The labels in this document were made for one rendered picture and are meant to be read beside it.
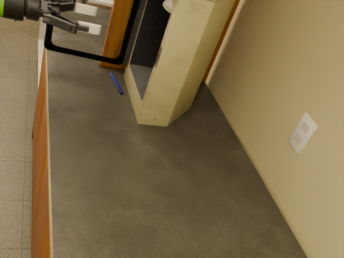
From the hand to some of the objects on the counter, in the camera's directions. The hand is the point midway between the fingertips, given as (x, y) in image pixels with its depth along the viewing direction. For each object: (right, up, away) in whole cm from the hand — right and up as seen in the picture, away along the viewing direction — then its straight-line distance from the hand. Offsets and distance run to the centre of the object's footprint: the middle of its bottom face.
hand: (94, 20), depth 121 cm
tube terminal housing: (+20, -24, +30) cm, 43 cm away
